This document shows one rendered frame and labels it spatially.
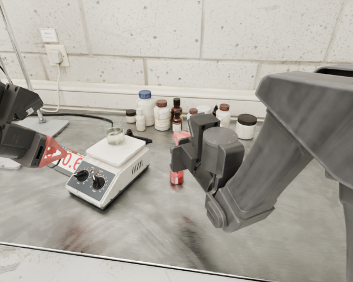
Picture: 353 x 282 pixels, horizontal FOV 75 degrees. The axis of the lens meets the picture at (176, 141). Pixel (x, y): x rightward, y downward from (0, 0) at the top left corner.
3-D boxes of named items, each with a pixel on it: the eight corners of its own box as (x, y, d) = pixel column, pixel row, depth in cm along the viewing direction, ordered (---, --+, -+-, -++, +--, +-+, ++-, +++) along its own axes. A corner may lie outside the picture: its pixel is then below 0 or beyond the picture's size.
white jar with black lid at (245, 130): (242, 141, 80) (246, 123, 77) (231, 132, 86) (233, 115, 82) (258, 137, 83) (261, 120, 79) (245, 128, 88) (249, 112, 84)
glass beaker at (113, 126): (121, 136, 68) (117, 111, 63) (129, 144, 64) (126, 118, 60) (101, 142, 65) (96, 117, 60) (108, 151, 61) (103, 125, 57)
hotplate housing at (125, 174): (103, 212, 55) (97, 188, 50) (66, 192, 60) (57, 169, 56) (155, 161, 71) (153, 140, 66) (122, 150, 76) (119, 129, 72)
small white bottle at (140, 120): (147, 128, 88) (145, 107, 84) (143, 132, 86) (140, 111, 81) (139, 126, 90) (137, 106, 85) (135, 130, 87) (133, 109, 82)
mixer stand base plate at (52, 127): (18, 169, 68) (16, 167, 67) (-42, 164, 70) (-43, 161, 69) (70, 122, 93) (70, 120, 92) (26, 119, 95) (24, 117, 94)
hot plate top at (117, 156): (118, 168, 56) (118, 165, 56) (84, 153, 61) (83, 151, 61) (147, 144, 65) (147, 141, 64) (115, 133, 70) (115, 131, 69)
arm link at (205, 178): (193, 154, 42) (212, 178, 37) (218, 147, 44) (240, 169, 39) (191, 182, 46) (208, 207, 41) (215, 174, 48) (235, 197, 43)
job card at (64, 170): (74, 179, 64) (70, 168, 62) (54, 169, 68) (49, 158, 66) (91, 167, 69) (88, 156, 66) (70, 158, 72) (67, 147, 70)
